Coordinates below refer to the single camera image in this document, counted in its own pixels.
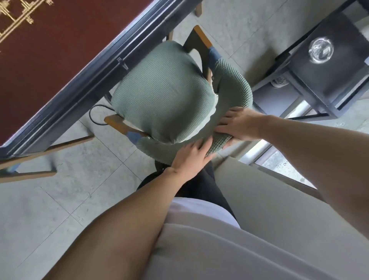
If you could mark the person's left hand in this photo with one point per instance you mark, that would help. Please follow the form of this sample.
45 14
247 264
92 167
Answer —
191 161

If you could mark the person's left forearm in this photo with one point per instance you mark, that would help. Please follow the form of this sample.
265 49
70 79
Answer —
115 230

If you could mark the dark wooden table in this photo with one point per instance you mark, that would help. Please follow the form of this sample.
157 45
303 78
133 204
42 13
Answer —
57 57

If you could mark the round ornate patterned container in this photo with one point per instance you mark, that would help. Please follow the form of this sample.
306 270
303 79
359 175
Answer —
279 82

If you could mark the black metal cart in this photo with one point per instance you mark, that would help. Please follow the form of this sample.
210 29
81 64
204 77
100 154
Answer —
346 34

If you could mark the person's right forearm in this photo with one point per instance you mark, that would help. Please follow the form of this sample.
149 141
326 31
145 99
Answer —
331 161

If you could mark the person's right hand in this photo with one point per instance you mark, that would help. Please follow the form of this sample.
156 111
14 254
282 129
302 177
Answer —
245 125

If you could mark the dark brown window frame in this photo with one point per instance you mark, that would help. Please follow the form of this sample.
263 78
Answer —
294 182

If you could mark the glass ashtray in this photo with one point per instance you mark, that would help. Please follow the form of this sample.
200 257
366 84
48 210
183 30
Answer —
320 49

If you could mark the person's light lavender shirt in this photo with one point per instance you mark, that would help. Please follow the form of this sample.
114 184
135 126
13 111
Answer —
196 210

